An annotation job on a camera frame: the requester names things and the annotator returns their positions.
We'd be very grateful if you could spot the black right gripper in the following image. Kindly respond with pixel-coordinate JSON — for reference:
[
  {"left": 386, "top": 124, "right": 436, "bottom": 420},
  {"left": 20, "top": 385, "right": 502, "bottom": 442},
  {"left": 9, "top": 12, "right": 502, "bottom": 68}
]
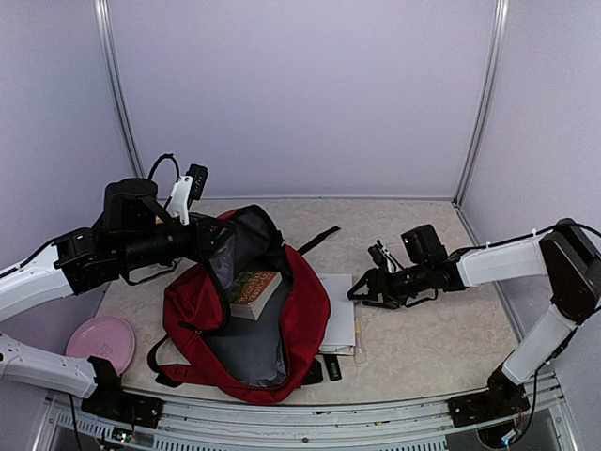
[{"left": 347, "top": 260, "right": 431, "bottom": 309}]

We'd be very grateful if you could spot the grey white notebook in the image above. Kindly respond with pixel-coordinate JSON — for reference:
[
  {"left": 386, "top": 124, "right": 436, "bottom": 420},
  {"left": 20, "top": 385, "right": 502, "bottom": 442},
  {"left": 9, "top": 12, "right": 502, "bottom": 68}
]
[{"left": 317, "top": 273, "right": 356, "bottom": 355}]

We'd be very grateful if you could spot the orange comic booklet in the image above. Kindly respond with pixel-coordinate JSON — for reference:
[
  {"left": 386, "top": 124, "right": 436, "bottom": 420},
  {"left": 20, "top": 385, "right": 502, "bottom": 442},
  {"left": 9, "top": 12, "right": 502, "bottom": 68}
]
[{"left": 230, "top": 271, "right": 283, "bottom": 320}]

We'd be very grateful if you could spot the red backpack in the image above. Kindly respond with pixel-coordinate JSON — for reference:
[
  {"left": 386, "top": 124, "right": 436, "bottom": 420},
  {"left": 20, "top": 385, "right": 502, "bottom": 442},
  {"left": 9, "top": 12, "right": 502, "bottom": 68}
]
[{"left": 146, "top": 205, "right": 340, "bottom": 405}]

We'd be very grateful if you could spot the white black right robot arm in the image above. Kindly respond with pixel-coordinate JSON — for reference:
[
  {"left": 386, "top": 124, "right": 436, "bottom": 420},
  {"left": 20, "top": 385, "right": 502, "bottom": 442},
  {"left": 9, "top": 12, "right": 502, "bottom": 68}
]
[{"left": 347, "top": 218, "right": 600, "bottom": 417}]

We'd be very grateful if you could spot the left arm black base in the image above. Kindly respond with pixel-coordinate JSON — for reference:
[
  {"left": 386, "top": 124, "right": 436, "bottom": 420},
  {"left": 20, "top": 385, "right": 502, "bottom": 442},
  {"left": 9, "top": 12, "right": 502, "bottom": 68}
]
[{"left": 81, "top": 356, "right": 163, "bottom": 429}]

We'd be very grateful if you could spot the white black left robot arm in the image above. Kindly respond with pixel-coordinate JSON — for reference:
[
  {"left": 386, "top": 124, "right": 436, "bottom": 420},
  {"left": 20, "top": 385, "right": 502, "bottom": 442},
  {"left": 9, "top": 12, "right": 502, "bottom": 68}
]
[{"left": 1, "top": 173, "right": 215, "bottom": 418}]

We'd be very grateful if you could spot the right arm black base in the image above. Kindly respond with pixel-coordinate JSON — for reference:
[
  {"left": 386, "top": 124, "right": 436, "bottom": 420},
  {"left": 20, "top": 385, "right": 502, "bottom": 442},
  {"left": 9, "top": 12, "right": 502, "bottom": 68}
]
[{"left": 447, "top": 365, "right": 531, "bottom": 428}]

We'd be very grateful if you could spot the pale pink tube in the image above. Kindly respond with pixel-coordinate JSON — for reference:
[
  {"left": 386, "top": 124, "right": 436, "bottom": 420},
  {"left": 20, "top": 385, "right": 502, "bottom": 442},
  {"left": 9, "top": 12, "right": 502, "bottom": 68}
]
[{"left": 354, "top": 318, "right": 367, "bottom": 365}]

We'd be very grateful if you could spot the pink black highlighter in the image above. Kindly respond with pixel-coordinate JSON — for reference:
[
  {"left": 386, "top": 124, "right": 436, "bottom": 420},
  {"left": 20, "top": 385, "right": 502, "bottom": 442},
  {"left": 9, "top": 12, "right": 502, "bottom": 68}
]
[{"left": 323, "top": 354, "right": 342, "bottom": 381}]

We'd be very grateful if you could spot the pink plate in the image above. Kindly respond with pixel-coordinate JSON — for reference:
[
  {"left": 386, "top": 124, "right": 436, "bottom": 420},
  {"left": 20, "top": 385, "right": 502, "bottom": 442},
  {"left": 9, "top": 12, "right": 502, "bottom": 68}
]
[{"left": 66, "top": 316, "right": 136, "bottom": 376}]

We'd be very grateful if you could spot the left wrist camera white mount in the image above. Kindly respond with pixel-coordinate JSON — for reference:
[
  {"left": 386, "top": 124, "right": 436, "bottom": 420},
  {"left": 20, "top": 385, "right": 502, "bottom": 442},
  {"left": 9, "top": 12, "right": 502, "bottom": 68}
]
[{"left": 164, "top": 163, "right": 208, "bottom": 226}]

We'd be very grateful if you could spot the black left camera cable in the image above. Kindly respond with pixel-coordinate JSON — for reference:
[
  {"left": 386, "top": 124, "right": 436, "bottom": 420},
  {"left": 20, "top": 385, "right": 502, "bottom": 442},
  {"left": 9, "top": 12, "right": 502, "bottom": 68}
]
[{"left": 147, "top": 152, "right": 182, "bottom": 187}]

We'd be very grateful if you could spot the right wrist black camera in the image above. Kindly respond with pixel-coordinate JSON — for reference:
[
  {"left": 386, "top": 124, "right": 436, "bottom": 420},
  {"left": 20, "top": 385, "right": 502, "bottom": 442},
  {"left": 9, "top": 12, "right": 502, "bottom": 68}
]
[{"left": 366, "top": 224, "right": 447, "bottom": 273}]

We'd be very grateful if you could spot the aluminium front rail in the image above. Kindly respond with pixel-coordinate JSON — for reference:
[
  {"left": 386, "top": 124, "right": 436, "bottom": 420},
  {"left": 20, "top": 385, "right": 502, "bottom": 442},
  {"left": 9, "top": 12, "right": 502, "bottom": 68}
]
[{"left": 31, "top": 377, "right": 581, "bottom": 450}]

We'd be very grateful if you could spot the left aluminium frame post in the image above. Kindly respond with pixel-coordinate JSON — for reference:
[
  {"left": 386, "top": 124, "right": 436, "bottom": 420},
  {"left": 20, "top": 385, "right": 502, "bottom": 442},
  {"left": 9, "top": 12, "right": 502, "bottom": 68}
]
[{"left": 93, "top": 0, "right": 146, "bottom": 178}]

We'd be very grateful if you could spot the aluminium frame post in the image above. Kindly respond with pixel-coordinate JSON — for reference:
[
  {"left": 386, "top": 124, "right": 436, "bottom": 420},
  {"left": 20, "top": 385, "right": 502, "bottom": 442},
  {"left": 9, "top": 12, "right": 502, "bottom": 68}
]
[
  {"left": 93, "top": 0, "right": 146, "bottom": 178},
  {"left": 454, "top": 0, "right": 510, "bottom": 210}
]

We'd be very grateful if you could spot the right aluminium frame post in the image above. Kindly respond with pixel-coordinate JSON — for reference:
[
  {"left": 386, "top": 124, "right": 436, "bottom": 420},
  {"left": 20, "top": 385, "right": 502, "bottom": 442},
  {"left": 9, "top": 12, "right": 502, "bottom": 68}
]
[{"left": 454, "top": 0, "right": 510, "bottom": 210}]

